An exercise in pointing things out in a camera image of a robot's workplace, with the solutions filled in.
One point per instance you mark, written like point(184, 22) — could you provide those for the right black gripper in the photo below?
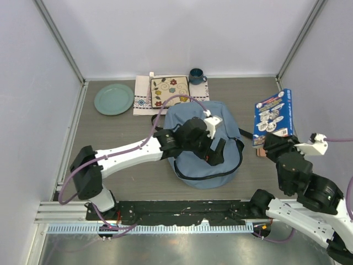
point(272, 143)

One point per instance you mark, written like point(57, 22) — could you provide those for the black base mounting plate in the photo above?
point(182, 212)

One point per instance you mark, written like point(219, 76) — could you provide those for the square floral plate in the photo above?
point(165, 87)

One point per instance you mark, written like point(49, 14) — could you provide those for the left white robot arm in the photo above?
point(91, 167)

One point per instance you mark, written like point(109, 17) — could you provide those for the slotted cable duct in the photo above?
point(203, 228)

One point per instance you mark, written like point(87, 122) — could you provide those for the blue book with plates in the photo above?
point(273, 116)

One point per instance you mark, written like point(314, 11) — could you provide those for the green round plate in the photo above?
point(114, 99)

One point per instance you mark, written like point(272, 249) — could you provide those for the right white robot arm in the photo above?
point(314, 192)

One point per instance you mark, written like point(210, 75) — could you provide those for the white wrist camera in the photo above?
point(212, 123)
point(316, 145)

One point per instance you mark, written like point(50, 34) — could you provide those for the dark blue mug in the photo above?
point(196, 76)

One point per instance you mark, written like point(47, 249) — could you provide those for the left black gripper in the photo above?
point(213, 157)

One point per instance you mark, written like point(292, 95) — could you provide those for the blue student backpack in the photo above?
point(204, 162)

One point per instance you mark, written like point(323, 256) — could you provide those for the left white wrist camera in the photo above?
point(212, 123)

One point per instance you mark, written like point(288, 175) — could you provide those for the white fork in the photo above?
point(150, 85)

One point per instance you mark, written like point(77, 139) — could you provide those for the white patterned placemat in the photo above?
point(142, 103)

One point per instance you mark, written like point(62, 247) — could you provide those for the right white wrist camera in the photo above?
point(316, 145)

